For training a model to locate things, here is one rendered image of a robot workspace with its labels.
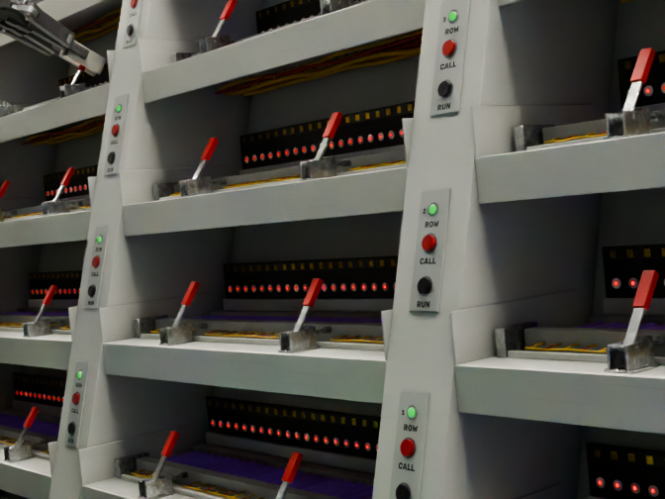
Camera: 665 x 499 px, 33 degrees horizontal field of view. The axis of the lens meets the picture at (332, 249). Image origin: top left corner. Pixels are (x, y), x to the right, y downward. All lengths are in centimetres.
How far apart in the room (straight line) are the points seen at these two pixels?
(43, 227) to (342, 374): 83
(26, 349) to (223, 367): 57
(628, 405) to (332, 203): 46
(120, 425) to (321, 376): 51
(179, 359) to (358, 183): 38
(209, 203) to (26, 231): 57
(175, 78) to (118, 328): 37
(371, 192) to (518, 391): 30
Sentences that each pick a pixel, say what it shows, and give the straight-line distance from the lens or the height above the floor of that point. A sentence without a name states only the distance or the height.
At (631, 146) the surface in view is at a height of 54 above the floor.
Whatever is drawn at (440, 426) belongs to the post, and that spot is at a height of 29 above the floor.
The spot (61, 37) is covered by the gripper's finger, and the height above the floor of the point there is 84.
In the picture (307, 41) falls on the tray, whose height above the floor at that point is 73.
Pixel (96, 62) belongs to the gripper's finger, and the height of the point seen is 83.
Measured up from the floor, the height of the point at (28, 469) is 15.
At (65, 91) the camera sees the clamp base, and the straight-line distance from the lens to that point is 192.
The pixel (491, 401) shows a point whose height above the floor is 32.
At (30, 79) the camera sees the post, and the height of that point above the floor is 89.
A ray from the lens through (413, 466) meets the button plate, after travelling 108.
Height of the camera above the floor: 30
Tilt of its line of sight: 8 degrees up
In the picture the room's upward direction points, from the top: 7 degrees clockwise
